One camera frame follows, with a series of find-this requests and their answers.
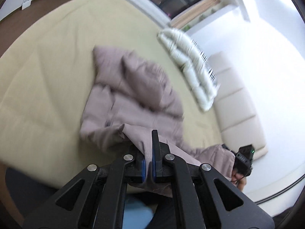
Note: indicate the beige padded headboard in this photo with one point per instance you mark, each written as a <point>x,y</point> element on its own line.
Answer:
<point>238,114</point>

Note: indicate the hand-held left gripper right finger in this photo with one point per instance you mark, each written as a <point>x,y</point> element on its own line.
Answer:
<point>154,169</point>

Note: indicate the taupe hooded puffer coat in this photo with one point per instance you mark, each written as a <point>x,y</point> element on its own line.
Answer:
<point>133,88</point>

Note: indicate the beige curtain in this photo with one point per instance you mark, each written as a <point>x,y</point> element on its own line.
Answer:
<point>197,10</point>

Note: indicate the person's right hand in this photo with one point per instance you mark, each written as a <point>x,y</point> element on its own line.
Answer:
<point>240,182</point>

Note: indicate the zebra striped pillow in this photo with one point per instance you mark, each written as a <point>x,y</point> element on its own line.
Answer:
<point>209,69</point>

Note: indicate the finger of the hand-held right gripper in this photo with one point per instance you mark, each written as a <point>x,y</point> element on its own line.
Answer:
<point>228,148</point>

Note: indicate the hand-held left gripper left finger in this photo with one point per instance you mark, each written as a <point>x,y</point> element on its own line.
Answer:
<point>143,169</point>

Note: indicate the light blue garment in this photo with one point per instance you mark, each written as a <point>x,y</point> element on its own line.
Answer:
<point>135,213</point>

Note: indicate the bed with olive sheet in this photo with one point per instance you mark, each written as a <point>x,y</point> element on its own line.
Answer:
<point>52,76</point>

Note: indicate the person's dark trousers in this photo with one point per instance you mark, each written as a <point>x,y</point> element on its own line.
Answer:
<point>26,190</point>

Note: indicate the white wall shelf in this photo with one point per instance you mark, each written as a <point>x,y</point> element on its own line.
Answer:
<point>209,15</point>

